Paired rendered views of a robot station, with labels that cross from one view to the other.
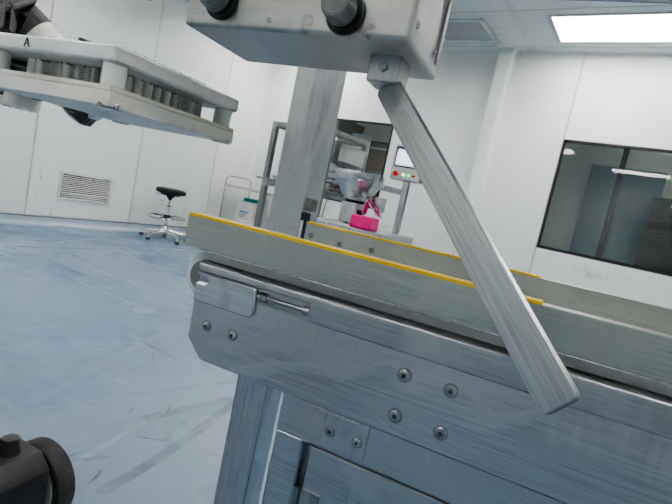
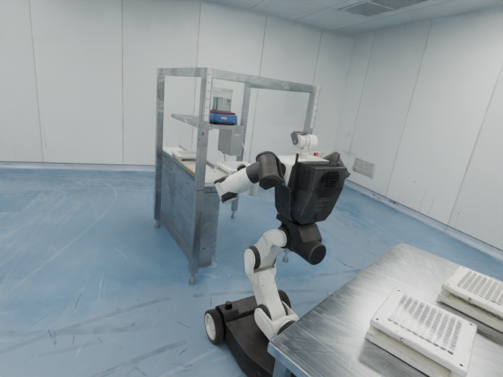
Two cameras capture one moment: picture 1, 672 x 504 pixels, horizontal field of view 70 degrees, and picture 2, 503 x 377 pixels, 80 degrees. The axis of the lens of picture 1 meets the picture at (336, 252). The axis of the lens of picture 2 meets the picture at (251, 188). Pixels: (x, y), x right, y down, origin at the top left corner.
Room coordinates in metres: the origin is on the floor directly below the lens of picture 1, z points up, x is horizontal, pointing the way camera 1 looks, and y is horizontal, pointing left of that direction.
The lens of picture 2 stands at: (2.32, 1.59, 1.52)
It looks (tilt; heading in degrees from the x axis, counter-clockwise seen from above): 17 degrees down; 215
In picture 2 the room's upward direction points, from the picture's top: 7 degrees clockwise
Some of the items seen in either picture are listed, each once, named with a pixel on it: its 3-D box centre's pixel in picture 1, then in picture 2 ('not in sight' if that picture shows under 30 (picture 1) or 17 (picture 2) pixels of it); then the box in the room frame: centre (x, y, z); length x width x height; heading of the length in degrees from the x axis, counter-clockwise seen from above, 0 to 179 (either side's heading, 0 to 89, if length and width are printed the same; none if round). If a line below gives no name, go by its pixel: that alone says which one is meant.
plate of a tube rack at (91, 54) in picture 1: (122, 75); (237, 167); (0.72, 0.36, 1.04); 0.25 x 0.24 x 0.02; 158
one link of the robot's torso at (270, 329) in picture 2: not in sight; (275, 319); (0.97, 0.96, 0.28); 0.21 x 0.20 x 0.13; 68
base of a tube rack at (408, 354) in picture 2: not in sight; (419, 336); (1.37, 1.63, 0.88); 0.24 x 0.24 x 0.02; 85
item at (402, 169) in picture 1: (403, 190); not in sight; (3.45, -0.38, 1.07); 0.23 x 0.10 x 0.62; 58
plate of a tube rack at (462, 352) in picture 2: not in sight; (424, 324); (1.37, 1.63, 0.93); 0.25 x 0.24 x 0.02; 175
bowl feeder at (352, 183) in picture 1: (362, 200); not in sight; (3.51, -0.11, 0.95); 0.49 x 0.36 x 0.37; 58
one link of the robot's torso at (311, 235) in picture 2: not in sight; (300, 236); (0.99, 1.02, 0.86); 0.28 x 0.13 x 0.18; 68
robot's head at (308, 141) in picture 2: not in sight; (305, 143); (0.95, 0.94, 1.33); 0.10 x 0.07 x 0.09; 158
